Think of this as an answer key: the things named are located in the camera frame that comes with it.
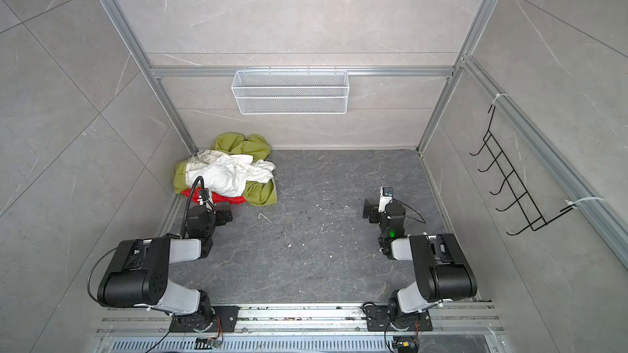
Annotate red cloth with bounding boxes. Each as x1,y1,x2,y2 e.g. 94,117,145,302
181,188,246,205

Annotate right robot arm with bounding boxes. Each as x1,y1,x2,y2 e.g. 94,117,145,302
362,198,478,331

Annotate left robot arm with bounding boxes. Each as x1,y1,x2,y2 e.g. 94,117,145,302
95,204,240,333

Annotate white cloth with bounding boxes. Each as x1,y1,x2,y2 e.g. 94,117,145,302
184,150,276,198

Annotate green cloth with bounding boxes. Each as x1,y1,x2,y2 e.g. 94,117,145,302
173,132,277,207

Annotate white zip tie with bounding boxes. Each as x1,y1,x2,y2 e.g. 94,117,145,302
565,196,606,208

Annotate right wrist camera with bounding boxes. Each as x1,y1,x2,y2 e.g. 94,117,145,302
378,186,393,212

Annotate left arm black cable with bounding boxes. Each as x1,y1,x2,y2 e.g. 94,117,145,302
179,175,206,240

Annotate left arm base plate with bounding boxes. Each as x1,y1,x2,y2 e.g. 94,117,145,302
171,306,240,333

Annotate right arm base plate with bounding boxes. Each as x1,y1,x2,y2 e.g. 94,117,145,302
361,302,433,332

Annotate white wire mesh basket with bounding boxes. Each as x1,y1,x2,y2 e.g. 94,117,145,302
232,69,350,115

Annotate black wire hook rack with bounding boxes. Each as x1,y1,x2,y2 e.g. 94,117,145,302
469,106,577,237

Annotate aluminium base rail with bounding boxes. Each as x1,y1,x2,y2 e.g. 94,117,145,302
86,302,512,352

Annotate aluminium frame profiles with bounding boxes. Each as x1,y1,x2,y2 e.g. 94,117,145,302
99,0,627,264

